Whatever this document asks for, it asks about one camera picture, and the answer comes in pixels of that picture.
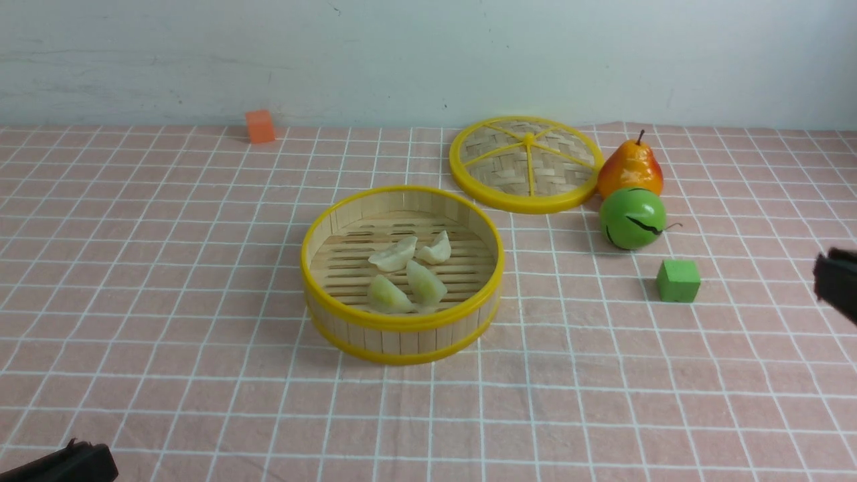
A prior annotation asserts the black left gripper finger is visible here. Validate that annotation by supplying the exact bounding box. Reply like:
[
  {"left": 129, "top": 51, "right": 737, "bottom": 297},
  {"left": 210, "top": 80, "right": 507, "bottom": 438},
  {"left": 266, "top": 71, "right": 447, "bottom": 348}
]
[{"left": 1, "top": 438, "right": 119, "bottom": 481}]

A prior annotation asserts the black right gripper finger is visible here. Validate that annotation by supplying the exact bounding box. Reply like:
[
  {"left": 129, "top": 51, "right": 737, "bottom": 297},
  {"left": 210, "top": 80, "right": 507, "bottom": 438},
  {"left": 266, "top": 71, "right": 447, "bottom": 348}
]
[{"left": 812, "top": 247, "right": 857, "bottom": 324}]

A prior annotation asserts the greenish dumpling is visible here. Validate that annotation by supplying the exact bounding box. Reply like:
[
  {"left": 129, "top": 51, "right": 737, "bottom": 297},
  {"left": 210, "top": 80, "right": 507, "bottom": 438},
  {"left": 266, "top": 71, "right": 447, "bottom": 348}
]
[
  {"left": 405, "top": 260, "right": 448, "bottom": 309},
  {"left": 367, "top": 274, "right": 416, "bottom": 315}
]

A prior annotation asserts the pale dumpling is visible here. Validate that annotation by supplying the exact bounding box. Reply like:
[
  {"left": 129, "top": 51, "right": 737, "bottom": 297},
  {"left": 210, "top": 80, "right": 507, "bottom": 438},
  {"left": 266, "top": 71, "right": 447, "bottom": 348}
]
[
  {"left": 415, "top": 231, "right": 452, "bottom": 265},
  {"left": 368, "top": 236, "right": 418, "bottom": 272}
]

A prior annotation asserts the woven bamboo steamer lid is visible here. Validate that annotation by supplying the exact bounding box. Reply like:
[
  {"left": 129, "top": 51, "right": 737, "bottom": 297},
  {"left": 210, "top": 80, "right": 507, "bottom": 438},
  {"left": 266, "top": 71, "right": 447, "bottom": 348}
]
[{"left": 448, "top": 116, "right": 604, "bottom": 216}]

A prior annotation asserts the bamboo steamer tray yellow rim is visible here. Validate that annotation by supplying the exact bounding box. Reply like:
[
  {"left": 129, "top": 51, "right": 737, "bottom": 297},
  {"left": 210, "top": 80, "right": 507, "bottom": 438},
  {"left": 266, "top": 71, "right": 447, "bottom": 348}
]
[{"left": 301, "top": 185, "right": 505, "bottom": 364}]

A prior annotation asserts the green foam cube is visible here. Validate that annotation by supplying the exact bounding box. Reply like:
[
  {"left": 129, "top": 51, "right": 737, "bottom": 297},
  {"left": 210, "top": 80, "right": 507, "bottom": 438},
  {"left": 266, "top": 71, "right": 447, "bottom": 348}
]
[{"left": 656, "top": 259, "right": 702, "bottom": 304}]

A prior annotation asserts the pink checkered tablecloth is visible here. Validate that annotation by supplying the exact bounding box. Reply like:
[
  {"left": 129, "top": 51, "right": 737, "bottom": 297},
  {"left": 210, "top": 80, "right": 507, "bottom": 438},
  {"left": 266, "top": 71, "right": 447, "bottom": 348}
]
[{"left": 1, "top": 125, "right": 856, "bottom": 481}]

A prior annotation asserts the green toy apple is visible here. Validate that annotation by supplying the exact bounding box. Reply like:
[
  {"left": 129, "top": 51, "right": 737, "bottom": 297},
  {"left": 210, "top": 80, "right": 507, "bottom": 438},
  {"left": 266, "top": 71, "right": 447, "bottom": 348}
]
[{"left": 599, "top": 187, "right": 683, "bottom": 251}]

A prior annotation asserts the orange yellow toy pear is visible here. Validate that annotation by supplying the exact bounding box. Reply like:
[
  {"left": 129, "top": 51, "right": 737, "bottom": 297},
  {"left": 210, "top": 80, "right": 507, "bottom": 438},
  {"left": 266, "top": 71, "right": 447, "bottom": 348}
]
[{"left": 597, "top": 129, "right": 664, "bottom": 199}]

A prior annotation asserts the orange foam cube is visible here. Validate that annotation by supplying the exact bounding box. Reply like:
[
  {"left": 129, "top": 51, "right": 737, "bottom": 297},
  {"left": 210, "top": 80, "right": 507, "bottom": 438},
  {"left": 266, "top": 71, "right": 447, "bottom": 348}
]
[{"left": 244, "top": 109, "right": 277, "bottom": 144}]

